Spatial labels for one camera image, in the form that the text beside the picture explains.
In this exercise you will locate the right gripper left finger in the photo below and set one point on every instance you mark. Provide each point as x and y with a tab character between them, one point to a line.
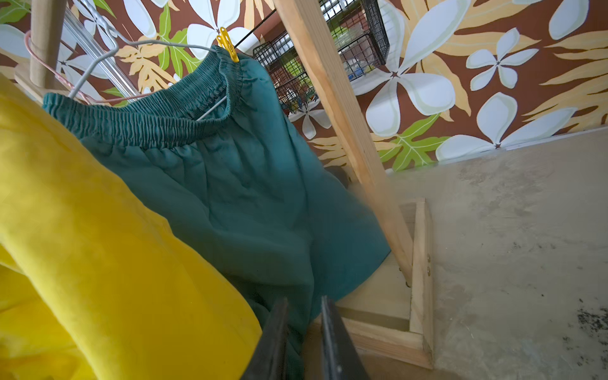
269	360

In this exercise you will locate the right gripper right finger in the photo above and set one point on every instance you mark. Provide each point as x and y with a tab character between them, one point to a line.
340	360

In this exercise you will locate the yellow shorts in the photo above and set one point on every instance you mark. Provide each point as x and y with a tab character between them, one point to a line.
94	285

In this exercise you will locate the green shorts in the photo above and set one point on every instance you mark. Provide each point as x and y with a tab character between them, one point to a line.
215	155

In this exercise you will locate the yellow clothespin on green shorts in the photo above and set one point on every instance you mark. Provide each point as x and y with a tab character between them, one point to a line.
224	41

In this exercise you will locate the wooden clothes rack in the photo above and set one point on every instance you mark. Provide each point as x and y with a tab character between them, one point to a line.
351	142

